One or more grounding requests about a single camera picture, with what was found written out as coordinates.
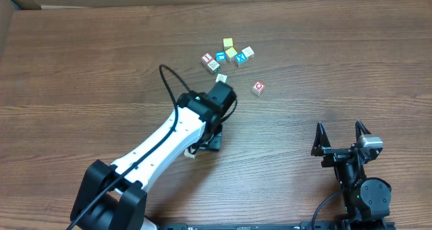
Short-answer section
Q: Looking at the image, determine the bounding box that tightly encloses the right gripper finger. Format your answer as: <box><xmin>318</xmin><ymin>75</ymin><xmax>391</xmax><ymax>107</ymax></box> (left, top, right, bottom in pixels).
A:
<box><xmin>355</xmin><ymin>119</ymin><xmax>371</xmax><ymax>140</ymax></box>
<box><xmin>312</xmin><ymin>121</ymin><xmax>331</xmax><ymax>155</ymax></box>

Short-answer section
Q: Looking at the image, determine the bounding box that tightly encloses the yellow block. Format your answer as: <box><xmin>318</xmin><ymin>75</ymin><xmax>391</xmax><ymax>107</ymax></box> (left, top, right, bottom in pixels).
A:
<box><xmin>225</xmin><ymin>47</ymin><xmax>238</xmax><ymax>63</ymax></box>
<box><xmin>223</xmin><ymin>38</ymin><xmax>234</xmax><ymax>51</ymax></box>
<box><xmin>184</xmin><ymin>148</ymin><xmax>196</xmax><ymax>159</ymax></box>

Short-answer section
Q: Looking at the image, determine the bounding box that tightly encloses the white spiral block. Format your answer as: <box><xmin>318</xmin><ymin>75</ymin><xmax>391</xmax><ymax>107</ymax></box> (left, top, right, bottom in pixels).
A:
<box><xmin>215</xmin><ymin>74</ymin><xmax>227</xmax><ymax>83</ymax></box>

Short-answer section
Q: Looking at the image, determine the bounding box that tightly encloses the red circle block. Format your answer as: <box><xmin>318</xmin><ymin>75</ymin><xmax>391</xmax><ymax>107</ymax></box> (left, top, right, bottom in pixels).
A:
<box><xmin>251</xmin><ymin>80</ymin><xmax>265</xmax><ymax>96</ymax></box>

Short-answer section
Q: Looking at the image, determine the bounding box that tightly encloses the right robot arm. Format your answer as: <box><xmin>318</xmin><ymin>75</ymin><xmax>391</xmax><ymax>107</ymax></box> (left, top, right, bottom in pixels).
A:
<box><xmin>310</xmin><ymin>120</ymin><xmax>395</xmax><ymax>229</ymax></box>

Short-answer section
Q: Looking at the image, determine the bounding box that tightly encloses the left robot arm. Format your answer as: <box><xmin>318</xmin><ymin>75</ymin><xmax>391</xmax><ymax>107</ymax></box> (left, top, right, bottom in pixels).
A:
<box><xmin>70</xmin><ymin>82</ymin><xmax>237</xmax><ymax>230</ymax></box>

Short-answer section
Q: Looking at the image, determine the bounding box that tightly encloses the white green-sided block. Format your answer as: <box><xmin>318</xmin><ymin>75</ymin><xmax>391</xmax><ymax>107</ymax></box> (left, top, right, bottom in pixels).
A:
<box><xmin>207</xmin><ymin>59</ymin><xmax>221</xmax><ymax>74</ymax></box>

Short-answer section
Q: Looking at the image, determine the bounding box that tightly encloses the red I block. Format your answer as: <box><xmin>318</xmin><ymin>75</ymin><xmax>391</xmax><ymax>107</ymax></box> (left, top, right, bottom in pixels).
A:
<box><xmin>200</xmin><ymin>53</ymin><xmax>214</xmax><ymax>65</ymax></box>

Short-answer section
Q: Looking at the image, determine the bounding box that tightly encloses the blue L block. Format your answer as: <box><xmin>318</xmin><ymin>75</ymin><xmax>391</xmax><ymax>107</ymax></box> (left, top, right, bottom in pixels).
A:
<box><xmin>215</xmin><ymin>51</ymin><xmax>227</xmax><ymax>65</ymax></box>

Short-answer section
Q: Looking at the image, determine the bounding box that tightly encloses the blue X block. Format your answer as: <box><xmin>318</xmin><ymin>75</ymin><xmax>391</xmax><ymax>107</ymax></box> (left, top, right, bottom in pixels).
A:
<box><xmin>234</xmin><ymin>53</ymin><xmax>248</xmax><ymax>67</ymax></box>

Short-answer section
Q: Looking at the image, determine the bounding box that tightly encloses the white patterned block right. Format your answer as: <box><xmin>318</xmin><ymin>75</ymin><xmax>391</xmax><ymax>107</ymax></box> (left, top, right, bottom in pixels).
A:
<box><xmin>242</xmin><ymin>47</ymin><xmax>255</xmax><ymax>60</ymax></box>

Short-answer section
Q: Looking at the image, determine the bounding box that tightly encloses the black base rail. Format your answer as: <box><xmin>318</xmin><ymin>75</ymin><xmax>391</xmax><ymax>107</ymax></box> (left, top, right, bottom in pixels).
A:
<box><xmin>157</xmin><ymin>221</ymin><xmax>396</xmax><ymax>230</ymax></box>

